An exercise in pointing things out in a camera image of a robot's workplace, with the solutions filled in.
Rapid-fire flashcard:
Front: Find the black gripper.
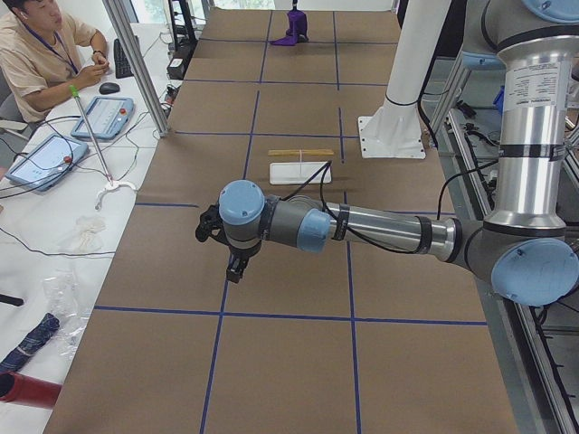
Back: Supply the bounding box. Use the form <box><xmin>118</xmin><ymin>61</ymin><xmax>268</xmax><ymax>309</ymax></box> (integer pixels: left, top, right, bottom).
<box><xmin>195</xmin><ymin>203</ymin><xmax>249</xmax><ymax>283</ymax></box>

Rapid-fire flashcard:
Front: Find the purple towel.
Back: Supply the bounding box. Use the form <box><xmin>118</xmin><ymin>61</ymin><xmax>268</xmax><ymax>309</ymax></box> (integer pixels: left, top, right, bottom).
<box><xmin>270</xmin><ymin>7</ymin><xmax>308</xmax><ymax>46</ymax></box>

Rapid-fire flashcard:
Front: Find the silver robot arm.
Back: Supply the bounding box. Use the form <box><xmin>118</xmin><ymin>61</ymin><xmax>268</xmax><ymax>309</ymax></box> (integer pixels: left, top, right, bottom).
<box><xmin>195</xmin><ymin>1</ymin><xmax>578</xmax><ymax>307</ymax></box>

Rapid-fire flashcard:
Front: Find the wooden bar towel rack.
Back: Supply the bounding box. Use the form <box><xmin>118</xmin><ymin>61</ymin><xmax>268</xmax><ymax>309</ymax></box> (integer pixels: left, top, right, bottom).
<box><xmin>267</xmin><ymin>147</ymin><xmax>335</xmax><ymax>185</ymax></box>

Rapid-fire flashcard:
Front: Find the reacher grabber stick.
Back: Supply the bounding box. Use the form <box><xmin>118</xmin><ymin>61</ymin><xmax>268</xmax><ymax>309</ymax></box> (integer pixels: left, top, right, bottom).
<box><xmin>69</xmin><ymin>85</ymin><xmax>138</xmax><ymax>211</ymax></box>

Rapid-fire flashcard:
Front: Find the white crumpled cloth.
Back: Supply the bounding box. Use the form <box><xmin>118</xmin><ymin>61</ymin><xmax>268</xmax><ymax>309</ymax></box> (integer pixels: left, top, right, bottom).
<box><xmin>58</xmin><ymin>215</ymin><xmax>106</xmax><ymax>254</ymax></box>

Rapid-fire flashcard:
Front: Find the clear plastic bag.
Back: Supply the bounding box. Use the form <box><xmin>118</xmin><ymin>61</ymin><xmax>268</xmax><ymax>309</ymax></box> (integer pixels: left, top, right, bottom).
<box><xmin>43</xmin><ymin>269</ymin><xmax>96</xmax><ymax>361</ymax></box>

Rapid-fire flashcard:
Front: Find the far blue teach pendant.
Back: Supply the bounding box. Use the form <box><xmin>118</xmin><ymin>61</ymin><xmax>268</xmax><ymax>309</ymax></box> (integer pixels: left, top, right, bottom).
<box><xmin>80</xmin><ymin>96</ymin><xmax>135</xmax><ymax>141</ymax></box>

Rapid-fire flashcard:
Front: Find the blue teach pendant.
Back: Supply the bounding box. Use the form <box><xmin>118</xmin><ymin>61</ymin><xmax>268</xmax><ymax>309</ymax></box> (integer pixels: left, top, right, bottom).
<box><xmin>80</xmin><ymin>96</ymin><xmax>135</xmax><ymax>141</ymax></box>
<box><xmin>5</xmin><ymin>133</ymin><xmax>88</xmax><ymax>191</ymax></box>

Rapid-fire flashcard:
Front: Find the dark blue folded umbrella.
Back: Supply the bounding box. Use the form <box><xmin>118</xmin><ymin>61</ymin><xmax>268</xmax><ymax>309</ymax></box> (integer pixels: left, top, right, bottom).
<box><xmin>1</xmin><ymin>313</ymin><xmax>60</xmax><ymax>373</ymax></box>

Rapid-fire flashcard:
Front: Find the black box with label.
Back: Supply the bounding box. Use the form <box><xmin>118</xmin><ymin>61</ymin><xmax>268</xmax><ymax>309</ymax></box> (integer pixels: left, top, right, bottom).
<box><xmin>166</xmin><ymin>58</ymin><xmax>186</xmax><ymax>80</ymax></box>

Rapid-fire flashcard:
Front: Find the near blue teach pendant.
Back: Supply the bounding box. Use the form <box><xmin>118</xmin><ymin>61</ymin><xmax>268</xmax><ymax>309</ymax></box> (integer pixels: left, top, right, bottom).
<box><xmin>5</xmin><ymin>133</ymin><xmax>88</xmax><ymax>191</ymax></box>

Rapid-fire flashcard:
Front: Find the black computer mouse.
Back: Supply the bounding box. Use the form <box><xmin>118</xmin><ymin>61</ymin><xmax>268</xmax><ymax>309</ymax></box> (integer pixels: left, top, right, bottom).
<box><xmin>99</xmin><ymin>82</ymin><xmax>120</xmax><ymax>95</ymax></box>

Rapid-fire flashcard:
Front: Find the black keyboard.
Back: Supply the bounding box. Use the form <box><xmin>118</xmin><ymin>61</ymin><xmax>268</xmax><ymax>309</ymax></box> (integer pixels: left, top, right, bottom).
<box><xmin>113</xmin><ymin>38</ymin><xmax>133</xmax><ymax>79</ymax></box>

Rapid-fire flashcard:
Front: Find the red cylinder tube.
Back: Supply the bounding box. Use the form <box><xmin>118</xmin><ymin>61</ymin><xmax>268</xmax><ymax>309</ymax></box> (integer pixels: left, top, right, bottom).
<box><xmin>1</xmin><ymin>372</ymin><xmax>62</xmax><ymax>409</ymax></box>

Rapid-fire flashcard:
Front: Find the seated man beige shirt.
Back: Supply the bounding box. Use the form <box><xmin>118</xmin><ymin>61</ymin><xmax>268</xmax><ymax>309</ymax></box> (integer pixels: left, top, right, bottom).
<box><xmin>1</xmin><ymin>1</ymin><xmax>109</xmax><ymax>123</ymax></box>

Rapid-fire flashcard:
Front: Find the blue storage bin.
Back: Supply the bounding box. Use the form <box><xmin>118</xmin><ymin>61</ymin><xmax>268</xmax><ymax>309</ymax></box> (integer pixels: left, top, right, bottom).
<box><xmin>493</xmin><ymin>86</ymin><xmax>505</xmax><ymax>114</ymax></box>

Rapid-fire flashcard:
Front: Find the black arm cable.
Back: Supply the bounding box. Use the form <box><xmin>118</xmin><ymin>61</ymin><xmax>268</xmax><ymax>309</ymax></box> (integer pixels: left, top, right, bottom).
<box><xmin>281</xmin><ymin>157</ymin><xmax>498</xmax><ymax>254</ymax></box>

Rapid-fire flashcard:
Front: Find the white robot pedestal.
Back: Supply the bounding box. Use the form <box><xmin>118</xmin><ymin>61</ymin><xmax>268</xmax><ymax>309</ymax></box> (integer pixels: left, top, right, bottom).
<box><xmin>358</xmin><ymin>0</ymin><xmax>451</xmax><ymax>159</ymax></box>

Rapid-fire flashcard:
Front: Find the aluminium frame post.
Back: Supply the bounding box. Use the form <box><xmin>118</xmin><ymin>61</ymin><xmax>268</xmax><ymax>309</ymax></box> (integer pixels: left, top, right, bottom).
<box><xmin>102</xmin><ymin>0</ymin><xmax>169</xmax><ymax>137</ymax></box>

